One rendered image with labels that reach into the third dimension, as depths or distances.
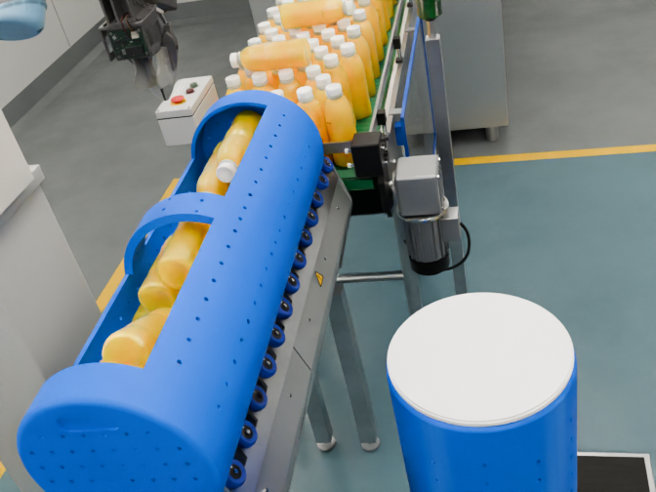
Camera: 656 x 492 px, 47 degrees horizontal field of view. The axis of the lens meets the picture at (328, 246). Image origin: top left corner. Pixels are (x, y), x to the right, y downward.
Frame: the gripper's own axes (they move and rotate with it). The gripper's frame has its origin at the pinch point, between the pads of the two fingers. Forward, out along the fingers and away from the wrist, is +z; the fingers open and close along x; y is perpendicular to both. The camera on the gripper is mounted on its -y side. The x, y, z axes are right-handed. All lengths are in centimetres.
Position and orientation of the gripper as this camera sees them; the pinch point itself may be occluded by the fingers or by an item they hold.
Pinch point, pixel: (165, 91)
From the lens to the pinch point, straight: 128.9
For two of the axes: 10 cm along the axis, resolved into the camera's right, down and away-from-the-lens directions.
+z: 1.9, 8.0, 5.7
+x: 9.7, -0.6, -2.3
